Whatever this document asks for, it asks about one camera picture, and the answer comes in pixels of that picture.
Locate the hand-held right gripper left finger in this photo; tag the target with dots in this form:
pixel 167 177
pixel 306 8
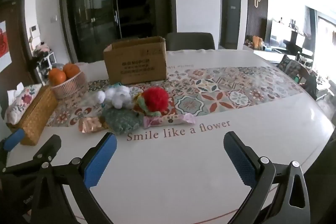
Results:
pixel 101 158

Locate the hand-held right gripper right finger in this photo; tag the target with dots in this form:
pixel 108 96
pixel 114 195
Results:
pixel 240 158

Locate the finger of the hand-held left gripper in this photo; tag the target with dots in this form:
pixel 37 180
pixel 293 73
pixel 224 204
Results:
pixel 50 146
pixel 13 138

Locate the green knitted cloth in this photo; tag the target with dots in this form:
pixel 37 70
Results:
pixel 120 120

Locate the white plush toy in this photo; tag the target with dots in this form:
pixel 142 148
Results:
pixel 115 96

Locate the red pompom plush toy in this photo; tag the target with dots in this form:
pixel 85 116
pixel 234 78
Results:
pixel 156 99

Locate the brown cardboard box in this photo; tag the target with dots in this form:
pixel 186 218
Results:
pixel 136 66

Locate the yellow textured mat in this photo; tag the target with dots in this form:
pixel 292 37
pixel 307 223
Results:
pixel 36 119

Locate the rose gold snack packet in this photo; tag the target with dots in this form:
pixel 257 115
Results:
pixel 90 124

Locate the floral tissue cover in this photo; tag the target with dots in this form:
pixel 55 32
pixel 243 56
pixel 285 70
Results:
pixel 22 103

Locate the white tissue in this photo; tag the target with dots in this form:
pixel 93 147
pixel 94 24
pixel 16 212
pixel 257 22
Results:
pixel 15 88

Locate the white patterned tablecloth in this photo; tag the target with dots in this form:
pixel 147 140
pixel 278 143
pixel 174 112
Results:
pixel 183 161

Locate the white bowl of oranges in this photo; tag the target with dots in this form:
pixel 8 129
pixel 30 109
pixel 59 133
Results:
pixel 69 86

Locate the orange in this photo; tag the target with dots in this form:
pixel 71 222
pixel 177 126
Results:
pixel 57 76
pixel 71 70

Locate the pink snack packet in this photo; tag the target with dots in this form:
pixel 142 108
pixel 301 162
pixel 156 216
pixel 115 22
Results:
pixel 168 120

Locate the white storage shelf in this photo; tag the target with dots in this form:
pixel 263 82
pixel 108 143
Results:
pixel 46 58

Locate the brown wooden door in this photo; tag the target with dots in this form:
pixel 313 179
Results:
pixel 18 43

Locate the dark cushioned chair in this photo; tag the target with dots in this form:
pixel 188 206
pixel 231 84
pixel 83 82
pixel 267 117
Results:
pixel 296 69

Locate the grey dining chair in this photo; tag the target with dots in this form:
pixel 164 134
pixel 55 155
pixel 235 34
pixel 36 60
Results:
pixel 189 41

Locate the dark interior door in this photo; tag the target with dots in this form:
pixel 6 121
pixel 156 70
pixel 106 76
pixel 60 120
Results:
pixel 231 11

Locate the dark glass sliding doors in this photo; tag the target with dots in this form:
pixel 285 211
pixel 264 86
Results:
pixel 99 3

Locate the red wall poster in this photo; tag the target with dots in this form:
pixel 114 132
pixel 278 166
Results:
pixel 4 48

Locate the white wall switch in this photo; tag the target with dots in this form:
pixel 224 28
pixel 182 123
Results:
pixel 54 18

